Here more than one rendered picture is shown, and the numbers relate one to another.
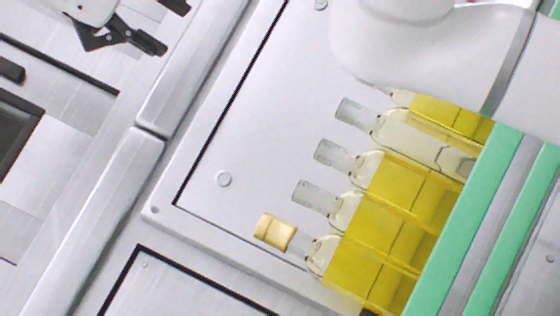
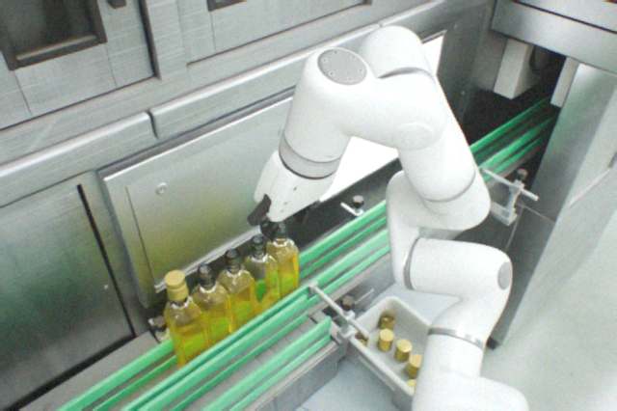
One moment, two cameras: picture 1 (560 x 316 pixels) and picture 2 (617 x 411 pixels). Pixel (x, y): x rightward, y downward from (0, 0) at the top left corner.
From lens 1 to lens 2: 124 cm
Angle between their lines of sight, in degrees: 54
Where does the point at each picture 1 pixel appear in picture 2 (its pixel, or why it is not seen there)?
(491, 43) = not seen: outside the picture
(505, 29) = not seen: outside the picture
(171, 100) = (182, 121)
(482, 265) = (249, 394)
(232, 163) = (173, 183)
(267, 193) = (171, 211)
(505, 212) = (275, 372)
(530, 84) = not seen: outside the picture
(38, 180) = (56, 86)
